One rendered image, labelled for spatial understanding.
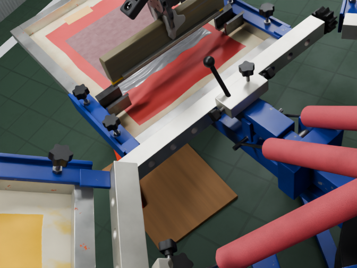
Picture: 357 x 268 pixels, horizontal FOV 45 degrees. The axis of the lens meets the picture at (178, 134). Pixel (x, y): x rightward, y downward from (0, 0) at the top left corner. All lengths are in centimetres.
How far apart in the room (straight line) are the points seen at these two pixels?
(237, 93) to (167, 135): 20
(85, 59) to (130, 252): 84
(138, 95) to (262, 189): 103
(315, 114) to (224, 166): 128
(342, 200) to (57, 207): 53
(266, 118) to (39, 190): 53
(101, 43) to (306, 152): 89
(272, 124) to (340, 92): 150
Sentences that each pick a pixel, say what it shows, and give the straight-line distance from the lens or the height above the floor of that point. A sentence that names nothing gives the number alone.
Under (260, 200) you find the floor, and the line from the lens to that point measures 210.
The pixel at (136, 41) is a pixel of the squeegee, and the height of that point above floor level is 114.
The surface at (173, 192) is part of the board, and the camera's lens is 215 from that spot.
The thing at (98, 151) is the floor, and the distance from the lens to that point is 246.
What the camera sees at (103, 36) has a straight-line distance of 153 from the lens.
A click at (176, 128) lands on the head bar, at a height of 104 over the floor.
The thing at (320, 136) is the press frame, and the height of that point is 105.
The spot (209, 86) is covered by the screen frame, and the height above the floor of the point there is 99.
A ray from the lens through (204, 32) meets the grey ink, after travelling 141.
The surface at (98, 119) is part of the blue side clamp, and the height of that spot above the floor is 100.
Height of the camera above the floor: 184
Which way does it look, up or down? 51 degrees down
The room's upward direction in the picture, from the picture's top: 18 degrees counter-clockwise
